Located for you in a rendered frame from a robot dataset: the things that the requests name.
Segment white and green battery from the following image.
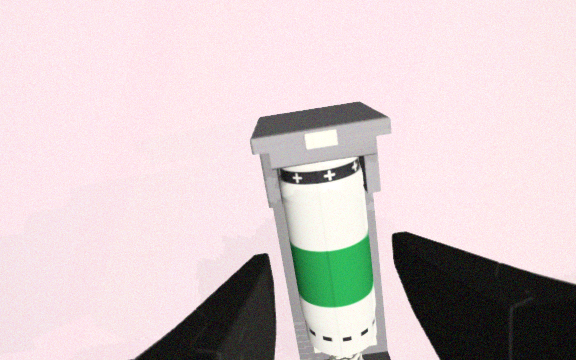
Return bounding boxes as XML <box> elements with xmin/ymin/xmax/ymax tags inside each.
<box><xmin>279</xmin><ymin>157</ymin><xmax>377</xmax><ymax>356</ymax></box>

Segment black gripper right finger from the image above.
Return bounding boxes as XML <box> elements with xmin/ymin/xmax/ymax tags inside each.
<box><xmin>391</xmin><ymin>231</ymin><xmax>576</xmax><ymax>360</ymax></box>

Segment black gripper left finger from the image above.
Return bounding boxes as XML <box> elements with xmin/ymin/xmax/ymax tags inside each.
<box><xmin>129</xmin><ymin>253</ymin><xmax>277</xmax><ymax>360</ymax></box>

